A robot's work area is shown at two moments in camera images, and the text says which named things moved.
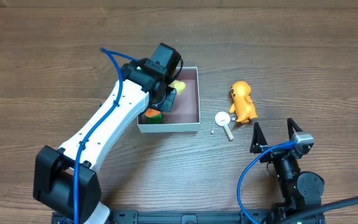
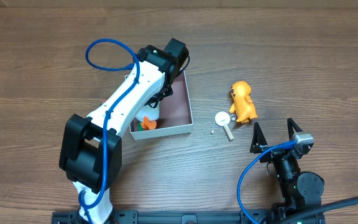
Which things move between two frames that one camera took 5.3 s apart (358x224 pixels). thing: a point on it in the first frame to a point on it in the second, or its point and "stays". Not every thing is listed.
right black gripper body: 276,152 stays
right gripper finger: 259,142 stays
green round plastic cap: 156,119 to 140,128
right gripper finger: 291,124 stays
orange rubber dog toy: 242,105 stays
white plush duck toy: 179,85 to 152,113
